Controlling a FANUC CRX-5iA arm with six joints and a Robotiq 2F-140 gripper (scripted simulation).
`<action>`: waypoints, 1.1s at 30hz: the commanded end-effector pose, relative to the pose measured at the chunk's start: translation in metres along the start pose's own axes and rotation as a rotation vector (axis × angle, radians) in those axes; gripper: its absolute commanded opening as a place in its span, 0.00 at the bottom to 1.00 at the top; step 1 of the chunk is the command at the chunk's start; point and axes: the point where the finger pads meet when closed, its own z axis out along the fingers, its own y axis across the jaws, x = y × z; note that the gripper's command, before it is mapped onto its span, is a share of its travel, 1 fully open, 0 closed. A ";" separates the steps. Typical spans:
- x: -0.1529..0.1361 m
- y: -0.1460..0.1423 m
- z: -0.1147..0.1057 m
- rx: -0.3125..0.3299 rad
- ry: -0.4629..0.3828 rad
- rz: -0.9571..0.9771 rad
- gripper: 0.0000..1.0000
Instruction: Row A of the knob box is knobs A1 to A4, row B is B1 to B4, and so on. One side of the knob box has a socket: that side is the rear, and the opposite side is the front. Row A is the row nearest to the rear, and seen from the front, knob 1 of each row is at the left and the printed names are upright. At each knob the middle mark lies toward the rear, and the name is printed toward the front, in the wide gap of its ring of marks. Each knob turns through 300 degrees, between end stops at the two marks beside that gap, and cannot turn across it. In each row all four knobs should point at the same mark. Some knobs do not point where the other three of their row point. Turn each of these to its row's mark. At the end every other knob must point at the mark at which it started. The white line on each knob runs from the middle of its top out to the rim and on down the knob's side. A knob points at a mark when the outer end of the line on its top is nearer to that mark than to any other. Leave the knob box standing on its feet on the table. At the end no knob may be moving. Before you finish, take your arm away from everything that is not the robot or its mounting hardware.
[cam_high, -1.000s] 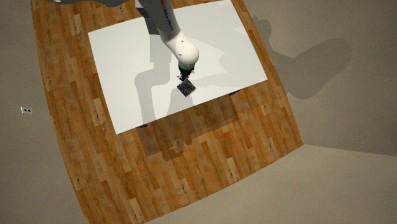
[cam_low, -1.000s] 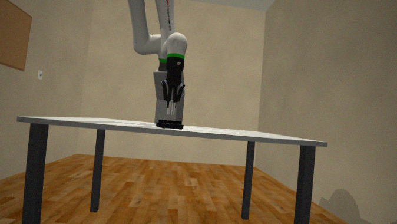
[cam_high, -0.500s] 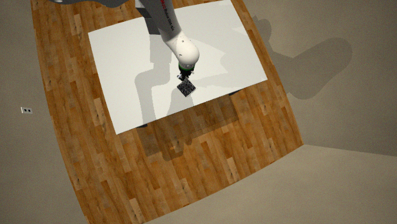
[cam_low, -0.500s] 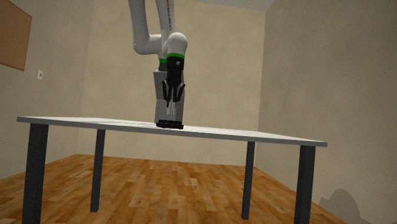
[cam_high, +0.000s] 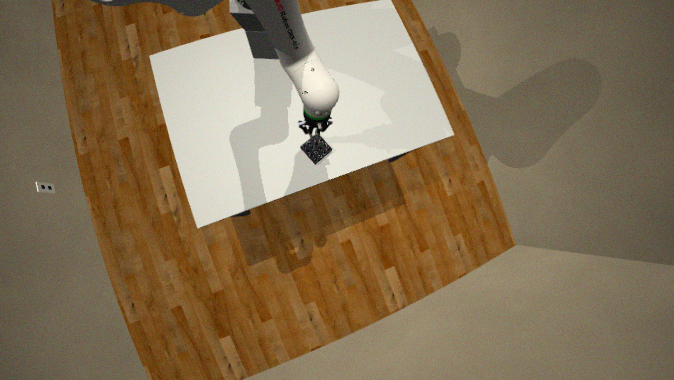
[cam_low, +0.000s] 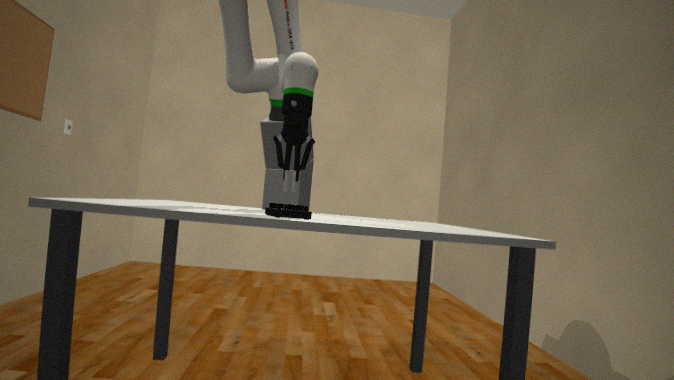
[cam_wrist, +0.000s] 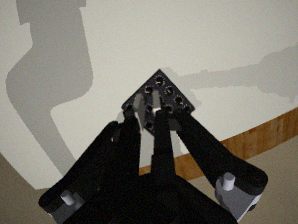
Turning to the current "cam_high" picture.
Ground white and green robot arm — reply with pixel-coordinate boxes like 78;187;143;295
90;0;339;129

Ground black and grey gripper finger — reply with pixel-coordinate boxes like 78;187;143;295
316;117;333;135
298;120;314;140

